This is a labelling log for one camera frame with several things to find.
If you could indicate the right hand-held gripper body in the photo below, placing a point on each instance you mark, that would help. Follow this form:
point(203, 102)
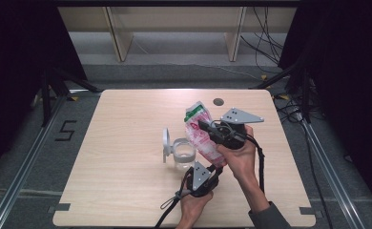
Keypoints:
point(238, 116)

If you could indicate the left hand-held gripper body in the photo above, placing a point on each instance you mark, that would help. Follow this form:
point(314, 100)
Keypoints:
point(201, 176)

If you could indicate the red and white plastic bag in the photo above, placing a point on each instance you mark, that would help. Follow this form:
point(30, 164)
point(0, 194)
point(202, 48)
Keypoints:
point(201, 140)

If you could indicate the person's right hand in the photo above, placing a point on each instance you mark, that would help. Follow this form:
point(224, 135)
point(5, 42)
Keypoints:
point(243, 162)

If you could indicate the person's left hand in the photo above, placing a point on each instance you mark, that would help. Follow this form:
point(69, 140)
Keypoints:
point(192, 208)

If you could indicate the black metal stand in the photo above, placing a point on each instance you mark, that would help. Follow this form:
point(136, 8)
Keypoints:
point(49, 95)
point(305, 95)

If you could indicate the light wooden shelf unit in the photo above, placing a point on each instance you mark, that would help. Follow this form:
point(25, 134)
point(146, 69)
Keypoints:
point(174, 19)

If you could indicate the black curtain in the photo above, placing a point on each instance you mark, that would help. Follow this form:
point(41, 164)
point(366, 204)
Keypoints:
point(15, 63)
point(349, 79)

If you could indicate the black table bracket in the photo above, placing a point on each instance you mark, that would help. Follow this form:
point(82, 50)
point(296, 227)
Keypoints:
point(60, 207)
point(307, 211)

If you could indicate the aluminium floor rail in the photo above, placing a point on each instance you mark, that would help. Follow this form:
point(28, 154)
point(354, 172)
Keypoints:
point(330, 171)
point(25, 168)

